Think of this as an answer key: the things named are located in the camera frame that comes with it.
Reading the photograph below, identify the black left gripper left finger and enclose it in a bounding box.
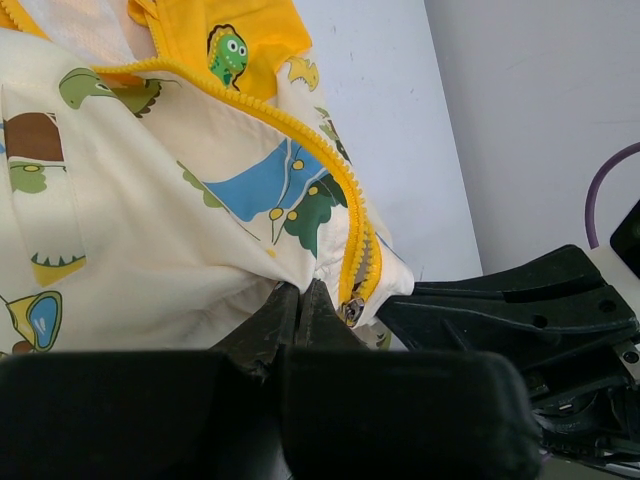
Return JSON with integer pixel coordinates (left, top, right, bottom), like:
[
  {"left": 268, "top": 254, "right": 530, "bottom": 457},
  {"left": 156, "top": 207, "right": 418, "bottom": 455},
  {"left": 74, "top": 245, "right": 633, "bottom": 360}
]
[{"left": 1, "top": 284, "right": 299, "bottom": 479}]

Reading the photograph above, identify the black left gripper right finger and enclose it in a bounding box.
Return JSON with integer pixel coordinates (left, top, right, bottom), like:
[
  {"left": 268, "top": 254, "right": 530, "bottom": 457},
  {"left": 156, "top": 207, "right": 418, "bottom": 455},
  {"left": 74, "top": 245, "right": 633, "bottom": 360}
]
[{"left": 279, "top": 281, "right": 541, "bottom": 479}]

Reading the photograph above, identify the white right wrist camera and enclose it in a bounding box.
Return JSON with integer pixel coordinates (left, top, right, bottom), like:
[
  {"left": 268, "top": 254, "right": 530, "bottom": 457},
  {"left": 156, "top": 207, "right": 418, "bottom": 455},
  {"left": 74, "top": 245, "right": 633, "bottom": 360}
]
[{"left": 585, "top": 199, "right": 639, "bottom": 301}]

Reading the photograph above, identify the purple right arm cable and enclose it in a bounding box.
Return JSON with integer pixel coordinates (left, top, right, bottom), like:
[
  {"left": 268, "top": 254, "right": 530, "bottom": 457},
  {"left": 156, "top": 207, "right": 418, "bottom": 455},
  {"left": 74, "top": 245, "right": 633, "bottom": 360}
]
[{"left": 584, "top": 142, "right": 640, "bottom": 251}]

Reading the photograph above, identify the silver zipper pull ring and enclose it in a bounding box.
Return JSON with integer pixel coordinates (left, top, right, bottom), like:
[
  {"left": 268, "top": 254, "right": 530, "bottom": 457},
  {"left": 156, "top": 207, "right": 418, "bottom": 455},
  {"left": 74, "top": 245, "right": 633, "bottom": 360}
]
[{"left": 339, "top": 294, "right": 367, "bottom": 329}]

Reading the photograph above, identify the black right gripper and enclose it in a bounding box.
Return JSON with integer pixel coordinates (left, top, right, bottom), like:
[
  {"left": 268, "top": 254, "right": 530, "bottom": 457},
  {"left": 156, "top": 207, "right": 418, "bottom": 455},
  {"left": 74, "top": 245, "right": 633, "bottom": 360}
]
[{"left": 377, "top": 245, "right": 639, "bottom": 465}]

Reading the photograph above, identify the cream yellow dinosaur kids jacket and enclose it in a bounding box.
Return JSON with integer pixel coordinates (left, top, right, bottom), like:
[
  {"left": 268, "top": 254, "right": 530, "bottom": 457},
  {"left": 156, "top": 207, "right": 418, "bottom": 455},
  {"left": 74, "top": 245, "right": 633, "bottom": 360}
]
[{"left": 1, "top": 1, "right": 414, "bottom": 357}]

